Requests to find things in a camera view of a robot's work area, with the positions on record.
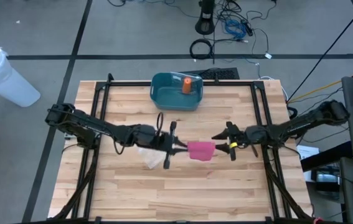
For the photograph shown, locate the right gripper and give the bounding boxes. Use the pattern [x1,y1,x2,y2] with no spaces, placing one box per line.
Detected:
[211,121,257,162]

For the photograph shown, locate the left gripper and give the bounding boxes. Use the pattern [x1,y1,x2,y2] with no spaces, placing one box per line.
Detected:
[151,120,189,170]

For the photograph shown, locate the pink bandage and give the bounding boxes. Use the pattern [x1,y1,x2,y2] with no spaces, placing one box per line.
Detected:
[187,141,217,162]

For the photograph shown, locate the orange bandage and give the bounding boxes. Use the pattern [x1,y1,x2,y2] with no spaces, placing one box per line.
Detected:
[181,77,192,95]

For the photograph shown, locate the teal plastic bin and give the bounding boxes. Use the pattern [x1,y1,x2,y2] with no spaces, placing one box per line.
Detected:
[149,72,204,112]

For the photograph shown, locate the black mesh panel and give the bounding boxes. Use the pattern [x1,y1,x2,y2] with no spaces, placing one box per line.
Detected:
[181,67,240,80]

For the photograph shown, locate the white paper sheet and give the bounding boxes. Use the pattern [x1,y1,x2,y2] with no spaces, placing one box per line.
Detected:
[296,144,321,183]

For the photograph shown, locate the black power strip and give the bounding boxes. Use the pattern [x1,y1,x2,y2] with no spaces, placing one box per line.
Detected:
[240,19,254,37]

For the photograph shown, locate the black stand base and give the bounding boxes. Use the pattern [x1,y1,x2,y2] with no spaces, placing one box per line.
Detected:
[194,0,217,35]

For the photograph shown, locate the thin black slanted rod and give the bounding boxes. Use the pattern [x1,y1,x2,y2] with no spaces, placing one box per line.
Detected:
[286,0,353,102]

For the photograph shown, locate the black metal table frame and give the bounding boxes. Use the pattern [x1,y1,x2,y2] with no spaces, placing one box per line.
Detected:
[51,73,313,224]

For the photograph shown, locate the yellow floor cable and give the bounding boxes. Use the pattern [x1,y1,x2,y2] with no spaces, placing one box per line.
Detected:
[286,79,342,105]

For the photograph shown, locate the black coiled cable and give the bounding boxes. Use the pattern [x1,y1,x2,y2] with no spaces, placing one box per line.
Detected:
[189,38,214,60]

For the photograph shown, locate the blue cable bundle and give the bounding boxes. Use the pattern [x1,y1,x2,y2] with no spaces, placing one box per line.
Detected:
[224,19,247,40]

